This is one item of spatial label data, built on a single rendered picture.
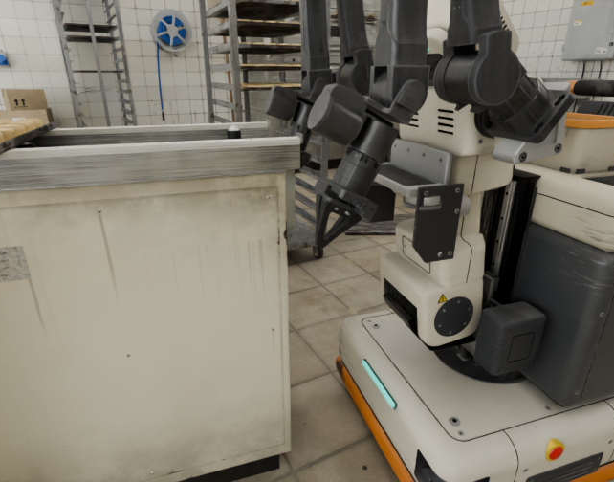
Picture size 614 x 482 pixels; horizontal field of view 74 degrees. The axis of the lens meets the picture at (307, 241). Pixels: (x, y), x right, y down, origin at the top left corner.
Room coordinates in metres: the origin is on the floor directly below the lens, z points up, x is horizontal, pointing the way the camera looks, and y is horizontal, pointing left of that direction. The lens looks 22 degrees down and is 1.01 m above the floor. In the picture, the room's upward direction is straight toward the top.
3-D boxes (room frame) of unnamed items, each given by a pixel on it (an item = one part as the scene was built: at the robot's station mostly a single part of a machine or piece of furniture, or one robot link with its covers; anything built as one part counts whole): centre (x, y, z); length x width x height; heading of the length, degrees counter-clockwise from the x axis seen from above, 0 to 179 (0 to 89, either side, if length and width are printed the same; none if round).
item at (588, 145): (1.00, -0.61, 0.87); 0.23 x 0.15 x 0.11; 18
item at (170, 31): (4.82, 1.44, 1.10); 0.41 x 0.17 x 1.10; 117
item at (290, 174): (0.96, 0.08, 0.77); 0.24 x 0.04 x 0.14; 18
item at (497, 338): (0.86, -0.36, 0.45); 0.28 x 0.27 x 0.25; 18
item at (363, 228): (2.79, -0.56, 0.02); 0.60 x 0.40 x 0.03; 90
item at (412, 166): (0.88, -0.23, 0.77); 0.28 x 0.16 x 0.22; 18
